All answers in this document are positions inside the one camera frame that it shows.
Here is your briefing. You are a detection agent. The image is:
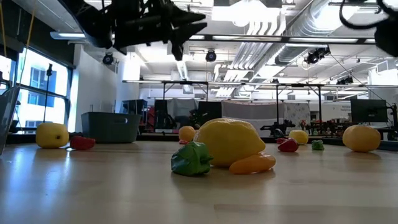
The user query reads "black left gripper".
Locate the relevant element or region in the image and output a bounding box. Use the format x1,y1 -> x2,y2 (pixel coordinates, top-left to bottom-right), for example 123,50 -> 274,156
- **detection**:
113,0 -> 208,62

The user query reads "orange-yellow toy lemon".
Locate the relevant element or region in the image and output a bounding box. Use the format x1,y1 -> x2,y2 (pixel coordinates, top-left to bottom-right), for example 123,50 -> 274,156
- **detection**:
342,124 -> 382,153
178,125 -> 197,143

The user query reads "yellow toy lemon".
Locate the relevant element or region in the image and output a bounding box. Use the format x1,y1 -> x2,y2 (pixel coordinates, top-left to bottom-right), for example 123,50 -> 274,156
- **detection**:
288,129 -> 310,146
35,122 -> 70,149
193,118 -> 267,168

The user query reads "orange toy chili pepper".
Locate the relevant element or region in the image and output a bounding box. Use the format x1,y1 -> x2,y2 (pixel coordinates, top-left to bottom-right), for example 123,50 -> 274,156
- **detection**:
229,153 -> 277,175

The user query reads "black fabric panel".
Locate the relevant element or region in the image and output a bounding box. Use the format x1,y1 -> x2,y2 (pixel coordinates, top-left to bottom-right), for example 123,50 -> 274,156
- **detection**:
198,101 -> 223,125
154,99 -> 169,133

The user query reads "black storage cabinet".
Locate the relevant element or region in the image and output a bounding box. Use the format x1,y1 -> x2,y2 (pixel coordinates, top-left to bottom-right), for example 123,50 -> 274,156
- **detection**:
121,98 -> 149,125

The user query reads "white fabric curtain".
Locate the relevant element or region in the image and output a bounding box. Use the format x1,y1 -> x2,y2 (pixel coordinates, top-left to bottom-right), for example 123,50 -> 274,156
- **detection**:
221,100 -> 287,138

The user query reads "teal plastic basket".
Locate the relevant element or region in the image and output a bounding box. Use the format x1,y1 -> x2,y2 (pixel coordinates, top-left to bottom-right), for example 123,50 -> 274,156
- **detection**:
81,111 -> 142,144

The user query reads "black tripod stand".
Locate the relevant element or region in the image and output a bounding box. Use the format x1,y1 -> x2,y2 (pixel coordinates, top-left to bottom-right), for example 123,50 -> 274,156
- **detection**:
42,63 -> 54,124

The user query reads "large glass window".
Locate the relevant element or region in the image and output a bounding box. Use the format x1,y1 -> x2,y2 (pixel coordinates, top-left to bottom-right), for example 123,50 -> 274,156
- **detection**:
0,46 -> 74,135

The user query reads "black computer monitor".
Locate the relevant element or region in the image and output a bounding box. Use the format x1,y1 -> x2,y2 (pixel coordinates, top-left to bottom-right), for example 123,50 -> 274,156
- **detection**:
350,98 -> 389,123

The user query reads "dark grey clear basket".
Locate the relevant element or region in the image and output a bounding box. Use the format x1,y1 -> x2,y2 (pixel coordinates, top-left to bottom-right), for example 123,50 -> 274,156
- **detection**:
0,86 -> 21,156

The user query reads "black metal workstation frame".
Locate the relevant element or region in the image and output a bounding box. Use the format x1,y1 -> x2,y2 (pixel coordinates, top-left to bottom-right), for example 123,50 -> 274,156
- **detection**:
123,80 -> 324,136

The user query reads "yellow cord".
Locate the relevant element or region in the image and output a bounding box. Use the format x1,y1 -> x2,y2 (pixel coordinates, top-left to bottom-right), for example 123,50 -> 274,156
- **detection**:
0,0 -> 7,58
18,0 -> 37,88

